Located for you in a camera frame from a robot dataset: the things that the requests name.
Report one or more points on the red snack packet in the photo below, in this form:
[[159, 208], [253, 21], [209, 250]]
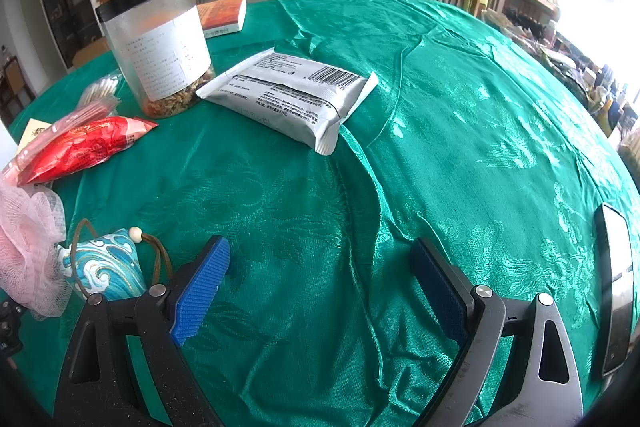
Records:
[[85, 147]]

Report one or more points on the orange book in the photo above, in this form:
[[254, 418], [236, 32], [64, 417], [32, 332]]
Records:
[[222, 14]]

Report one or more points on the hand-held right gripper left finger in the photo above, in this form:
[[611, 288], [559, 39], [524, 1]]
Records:
[[200, 292]]

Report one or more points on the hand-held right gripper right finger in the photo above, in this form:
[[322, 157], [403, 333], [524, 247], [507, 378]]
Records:
[[440, 287]]

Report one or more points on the green patterned tablecloth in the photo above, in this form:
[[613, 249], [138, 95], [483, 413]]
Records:
[[350, 182]]

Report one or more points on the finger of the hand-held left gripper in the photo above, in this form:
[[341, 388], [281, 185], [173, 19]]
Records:
[[9, 327]]

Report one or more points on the pink mesh bath loofah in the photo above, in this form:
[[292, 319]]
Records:
[[30, 247]]

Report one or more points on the white printed snack packet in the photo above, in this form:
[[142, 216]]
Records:
[[290, 97]]

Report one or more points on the pile of assorted household goods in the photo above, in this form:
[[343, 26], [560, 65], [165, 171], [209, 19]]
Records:
[[575, 62]]

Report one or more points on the clear plastic jar black lid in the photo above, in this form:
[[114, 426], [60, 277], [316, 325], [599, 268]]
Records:
[[150, 47]]

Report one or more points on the small yellow box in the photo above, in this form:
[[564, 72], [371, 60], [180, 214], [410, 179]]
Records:
[[32, 132]]

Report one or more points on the silver smartphone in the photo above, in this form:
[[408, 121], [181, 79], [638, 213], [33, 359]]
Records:
[[616, 287]]

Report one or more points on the cotton swabs packet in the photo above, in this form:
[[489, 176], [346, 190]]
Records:
[[100, 89]]

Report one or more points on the blue wave-pattern sachet pouch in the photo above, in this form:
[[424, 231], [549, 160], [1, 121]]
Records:
[[105, 262]]

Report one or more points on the dark wooden chair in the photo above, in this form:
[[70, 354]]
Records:
[[15, 84]]

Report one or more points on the cardboard box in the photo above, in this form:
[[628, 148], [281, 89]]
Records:
[[90, 53]]

